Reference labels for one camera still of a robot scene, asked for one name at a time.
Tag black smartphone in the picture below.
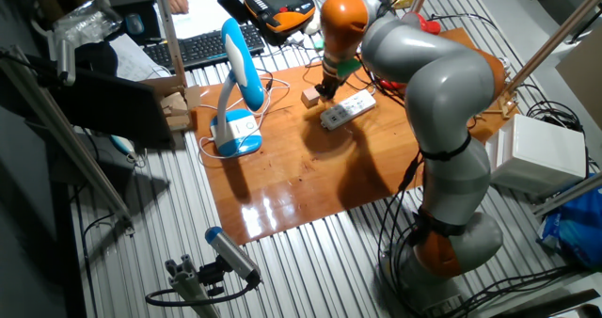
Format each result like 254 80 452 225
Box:
216 0 251 26

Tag blue white desk lamp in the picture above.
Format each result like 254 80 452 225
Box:
209 17 266 158

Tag blue plastic bag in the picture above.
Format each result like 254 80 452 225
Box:
537 179 602 270

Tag brown wooden board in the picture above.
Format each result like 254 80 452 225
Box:
190 25 518 246

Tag black keyboard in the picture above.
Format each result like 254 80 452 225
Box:
142 24 267 72

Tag red desk lamp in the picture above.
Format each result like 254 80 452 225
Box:
378 10 442 92

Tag black cables beside box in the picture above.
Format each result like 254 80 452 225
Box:
515 83 589 135

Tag printed paper sheet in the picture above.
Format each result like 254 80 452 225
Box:
108 33 173 83

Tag black camera cable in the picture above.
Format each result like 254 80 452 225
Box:
144 279 259 308

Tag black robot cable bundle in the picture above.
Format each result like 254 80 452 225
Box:
373 141 427 317

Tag black flat monitor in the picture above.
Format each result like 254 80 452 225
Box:
23 54 176 151

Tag white lamp cable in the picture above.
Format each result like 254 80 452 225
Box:
197 75 292 161

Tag clear plastic bag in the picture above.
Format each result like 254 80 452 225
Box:
52 0 124 44

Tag white paper sheets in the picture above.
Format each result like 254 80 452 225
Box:
152 0 248 40

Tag dark computer mouse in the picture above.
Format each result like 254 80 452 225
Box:
124 12 146 36

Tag white rounded object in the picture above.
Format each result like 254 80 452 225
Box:
303 10 325 36

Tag black lamp power cord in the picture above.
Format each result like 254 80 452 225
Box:
300 54 405 98

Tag grey camera blue end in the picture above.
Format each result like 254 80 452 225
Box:
204 226 262 287

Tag aluminium camera mount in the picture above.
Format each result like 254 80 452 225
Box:
164 254 222 318

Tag black floor cables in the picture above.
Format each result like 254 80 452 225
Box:
441 264 582 318

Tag orange black teach pendant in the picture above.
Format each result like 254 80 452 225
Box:
243 0 317 46

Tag light wooden block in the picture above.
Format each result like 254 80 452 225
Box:
300 86 322 109

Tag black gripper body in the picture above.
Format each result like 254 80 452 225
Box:
322 68 341 90

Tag silver metal cylinder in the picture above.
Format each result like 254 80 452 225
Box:
55 38 77 87

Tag white plastic box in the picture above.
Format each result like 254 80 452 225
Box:
483 114 588 198

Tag white power strip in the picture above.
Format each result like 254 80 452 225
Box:
319 89 377 131

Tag wooden peg rack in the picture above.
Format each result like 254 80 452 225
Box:
471 71 521 121

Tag bare person hand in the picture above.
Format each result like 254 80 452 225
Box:
164 0 190 15

